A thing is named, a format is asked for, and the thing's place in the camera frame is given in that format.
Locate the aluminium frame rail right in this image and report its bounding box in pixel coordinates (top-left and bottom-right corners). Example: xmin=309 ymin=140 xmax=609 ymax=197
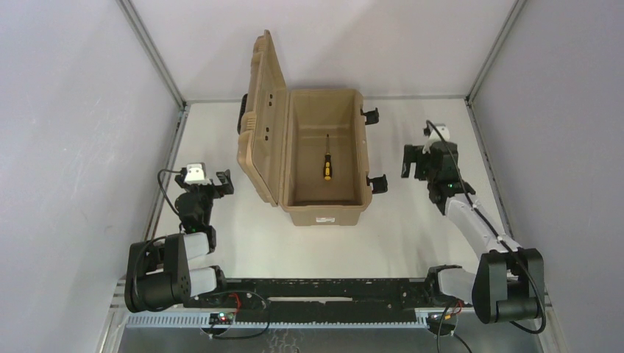
xmin=465 ymin=0 xmax=528 ymax=106

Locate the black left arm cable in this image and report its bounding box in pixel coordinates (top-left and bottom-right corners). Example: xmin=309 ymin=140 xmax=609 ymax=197
xmin=157 ymin=168 xmax=188 ymax=230

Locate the aluminium frame rail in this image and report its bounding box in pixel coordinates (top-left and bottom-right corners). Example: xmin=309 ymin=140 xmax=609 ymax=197
xmin=465 ymin=0 xmax=528 ymax=106
xmin=116 ymin=0 xmax=191 ymax=240

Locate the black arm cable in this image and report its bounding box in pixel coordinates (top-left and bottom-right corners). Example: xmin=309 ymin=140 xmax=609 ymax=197
xmin=157 ymin=168 xmax=188 ymax=230
xmin=422 ymin=119 xmax=548 ymax=353

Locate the aluminium frame rail left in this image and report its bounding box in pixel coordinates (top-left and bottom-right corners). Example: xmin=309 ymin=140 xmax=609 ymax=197
xmin=116 ymin=0 xmax=191 ymax=240

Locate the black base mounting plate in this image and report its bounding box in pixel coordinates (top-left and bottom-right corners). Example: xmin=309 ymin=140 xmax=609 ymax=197
xmin=184 ymin=278 xmax=456 ymax=326

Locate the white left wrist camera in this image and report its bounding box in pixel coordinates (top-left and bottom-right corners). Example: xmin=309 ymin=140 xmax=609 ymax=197
xmin=184 ymin=163 xmax=210 ymax=185

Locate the black toolbox latch rear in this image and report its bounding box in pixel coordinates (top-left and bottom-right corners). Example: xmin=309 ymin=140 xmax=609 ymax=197
xmin=360 ymin=108 xmax=380 ymax=125

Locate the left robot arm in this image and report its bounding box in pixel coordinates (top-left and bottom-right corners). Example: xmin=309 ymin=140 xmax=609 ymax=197
xmin=124 ymin=167 xmax=234 ymax=313

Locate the black yellow screwdriver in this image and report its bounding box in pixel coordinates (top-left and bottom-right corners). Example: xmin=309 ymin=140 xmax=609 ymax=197
xmin=323 ymin=134 xmax=333 ymax=181

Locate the tan plastic toolbox bin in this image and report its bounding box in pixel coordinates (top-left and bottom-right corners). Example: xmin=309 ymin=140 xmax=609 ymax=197
xmin=237 ymin=31 xmax=373 ymax=227

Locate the black toolbox latch front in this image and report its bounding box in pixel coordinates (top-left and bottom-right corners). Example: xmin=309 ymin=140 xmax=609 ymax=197
xmin=366 ymin=174 xmax=388 ymax=195

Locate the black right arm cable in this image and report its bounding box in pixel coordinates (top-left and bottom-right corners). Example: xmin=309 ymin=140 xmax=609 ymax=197
xmin=422 ymin=119 xmax=548 ymax=353

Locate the black toolbox carry handle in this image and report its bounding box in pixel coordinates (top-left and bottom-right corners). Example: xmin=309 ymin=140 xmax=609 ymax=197
xmin=237 ymin=93 xmax=248 ymax=135

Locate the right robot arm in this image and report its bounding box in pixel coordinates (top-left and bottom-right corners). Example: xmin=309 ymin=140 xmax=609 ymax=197
xmin=401 ymin=141 xmax=545 ymax=325

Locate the black toolbox latch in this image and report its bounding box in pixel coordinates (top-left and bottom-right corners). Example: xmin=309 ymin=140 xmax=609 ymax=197
xmin=366 ymin=174 xmax=388 ymax=195
xmin=360 ymin=108 xmax=380 ymax=125

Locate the small circuit board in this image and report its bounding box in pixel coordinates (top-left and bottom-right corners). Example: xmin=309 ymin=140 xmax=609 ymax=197
xmin=209 ymin=313 xmax=235 ymax=327

